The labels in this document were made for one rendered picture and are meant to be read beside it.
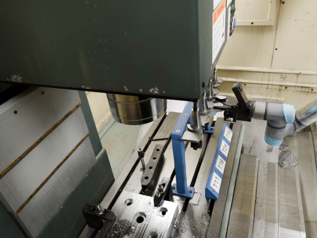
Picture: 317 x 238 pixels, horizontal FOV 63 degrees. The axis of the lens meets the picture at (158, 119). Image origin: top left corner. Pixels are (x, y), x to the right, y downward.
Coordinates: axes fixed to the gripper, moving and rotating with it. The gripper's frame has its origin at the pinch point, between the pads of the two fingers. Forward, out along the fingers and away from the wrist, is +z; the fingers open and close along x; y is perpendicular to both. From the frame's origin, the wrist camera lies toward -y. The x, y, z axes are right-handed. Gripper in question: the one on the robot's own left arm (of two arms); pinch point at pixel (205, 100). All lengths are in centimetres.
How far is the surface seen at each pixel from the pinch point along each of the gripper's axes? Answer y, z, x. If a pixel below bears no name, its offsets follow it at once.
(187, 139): -1.4, 0.2, -29.6
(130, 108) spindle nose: -26, 8, -51
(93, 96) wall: 31, 91, 38
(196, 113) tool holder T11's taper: -8.5, -1.8, -23.2
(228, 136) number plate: 25.8, -9.7, 9.8
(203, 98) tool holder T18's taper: -8.2, -1.7, -12.4
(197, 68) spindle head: -40, -10, -55
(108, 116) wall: 55, 90, 48
